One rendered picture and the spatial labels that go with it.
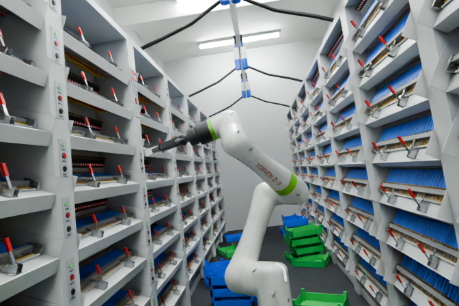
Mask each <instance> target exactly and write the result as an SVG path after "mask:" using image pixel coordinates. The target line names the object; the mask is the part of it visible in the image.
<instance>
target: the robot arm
mask: <svg viewBox="0 0 459 306"><path fill-rule="evenodd" d="M217 139H221V145H222V148H223V150H224V151H225V152H226V153H227V154H229V155H230V156H232V157H234V158H235V159H237V160H239V161H240V162H242V163H243V164H245V165H246V166H247V167H249V168H250V169H252V170H253V171H254V172H255V173H256V174H257V175H259V177H261V179H263V181H265V182H262V183H260V184H258V185H257V186H256V187H255V189H254V192H253V199H252V202H251V207H250V211H249V215H248V218H247V222H246V224H245V228H244V230H243V233H242V236H241V238H240V241H239V243H238V246H237V248H236V250H235V252H234V254H233V256H232V259H231V260H230V262H229V264H228V266H227V268H226V270H225V283H226V286H227V287H228V288H229V289H230V290H231V291H232V292H234V293H236V294H243V295H248V296H255V297H256V298H257V300H258V306H292V295H291V290H290V280H289V275H288V268H287V266H286V265H285V264H283V263H281V262H263V261H259V257H260V251H261V248H262V243H263V239H264V235H265V233H266V229H267V226H268V223H269V221H270V217H271V215H272V213H273V210H274V208H275V207H276V206H278V205H282V204H290V205H298V204H301V203H303V202H304V201H305V200H306V199H307V197H308V194H309V189H308V187H307V185H306V183H305V182H304V181H303V180H301V179H300V178H299V177H298V176H297V175H296V174H294V173H292V172H291V171H290V170H289V169H287V168H286V167H284V166H283V165H281V164H279V163H278V162H277V161H275V160H273V159H272V158H271V157H270V156H269V155H267V154H266V153H265V152H263V151H262V150H261V149H260V148H259V147H258V146H257V145H256V144H255V143H254V142H253V141H252V140H251V139H250V138H249V136H248V135H247V134H246V132H245V129H244V126H243V122H242V118H241V116H240V115H239V114H238V113H237V112H235V111H231V110H229V111H224V112H222V113H221V114H219V115H218V116H216V117H213V118H211V119H209V120H205V121H203V122H200V121H199V123H197V124H196V125H195V127H192V128H189V129H187V130H186V135H180V136H179V137H175V138H173V139H170V140H169V141H166V142H164V143H158V145H157V146H154V147H152V148H149V149H146V150H144V153H145V157H149V156H151V155H154V154H157V153H159V152H162V153H163V152H164V151H167V150H170V149H172V148H176V147H179V146H181V145H186V144H187V143H188V142H190V144H191V145H192V146H194V145H197V144H199V143H201V144H202V145H203V144H204V145H206V146H207V147H209V145H208V143H210V142H211V141H214V140H217Z"/></svg>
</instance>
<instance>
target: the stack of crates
mask: <svg viewBox="0 0 459 306"><path fill-rule="evenodd" d="M215 268H216V270H215V271H214V272H213V274H212V273H209V274H208V278H209V284H210V296H211V303H212V306H256V305H257V302H258V300H257V298H256V297H255V296H248V295H243V294H236V293H234V292H232V291H231V290H230V289H229V288H228V287H227V286H226V283H225V270H226V268H219V265H216V266H215Z"/></svg>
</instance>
